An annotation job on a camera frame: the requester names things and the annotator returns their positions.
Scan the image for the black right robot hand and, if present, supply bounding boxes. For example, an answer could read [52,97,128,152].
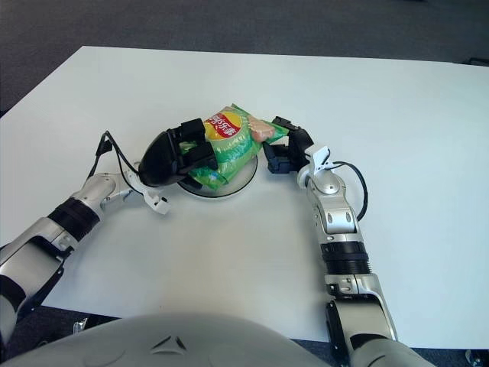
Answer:
[262,115,316,175]

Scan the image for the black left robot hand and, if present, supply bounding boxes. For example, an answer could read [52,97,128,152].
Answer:
[137,118,219,189]

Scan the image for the green potato chips bag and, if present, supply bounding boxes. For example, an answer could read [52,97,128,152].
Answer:
[179,102,290,191]

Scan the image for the white plate with black rim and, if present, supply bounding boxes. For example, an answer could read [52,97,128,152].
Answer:
[179,151,259,200]

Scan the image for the grey robot torso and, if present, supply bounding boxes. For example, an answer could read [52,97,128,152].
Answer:
[0,313,436,367]

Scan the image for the grey caster wheel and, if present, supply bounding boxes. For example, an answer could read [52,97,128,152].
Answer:
[464,349,488,367]

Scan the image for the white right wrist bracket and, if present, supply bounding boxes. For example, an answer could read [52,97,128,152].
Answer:
[303,145,334,177]

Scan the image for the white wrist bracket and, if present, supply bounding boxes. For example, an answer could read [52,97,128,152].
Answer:
[303,145,334,177]
[125,170,172,216]

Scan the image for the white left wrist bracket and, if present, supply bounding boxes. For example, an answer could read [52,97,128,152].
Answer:
[125,170,172,216]

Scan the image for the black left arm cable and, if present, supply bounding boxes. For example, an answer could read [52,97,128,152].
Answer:
[86,130,154,192]

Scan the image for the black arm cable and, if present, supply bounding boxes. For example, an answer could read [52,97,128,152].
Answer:
[86,130,154,192]
[330,162,368,222]

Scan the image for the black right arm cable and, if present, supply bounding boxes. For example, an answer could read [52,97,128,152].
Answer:
[330,162,368,222]

